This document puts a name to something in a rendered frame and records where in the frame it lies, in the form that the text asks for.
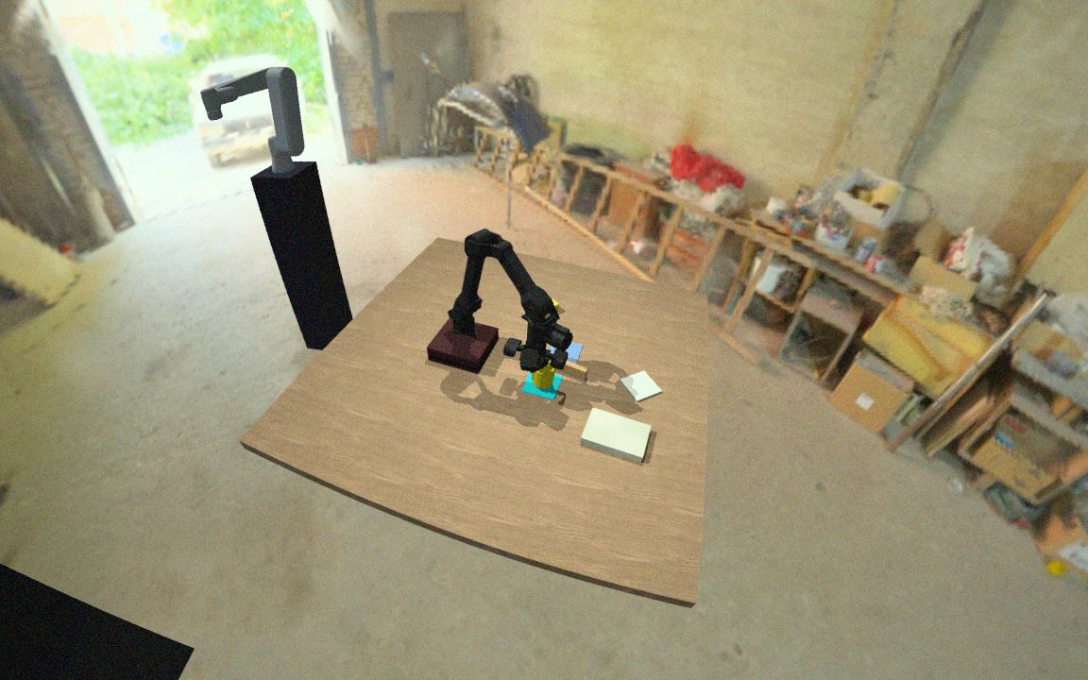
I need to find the cream rectangular block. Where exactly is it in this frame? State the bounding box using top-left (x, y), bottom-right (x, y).
top-left (580, 407), bottom-right (652, 463)

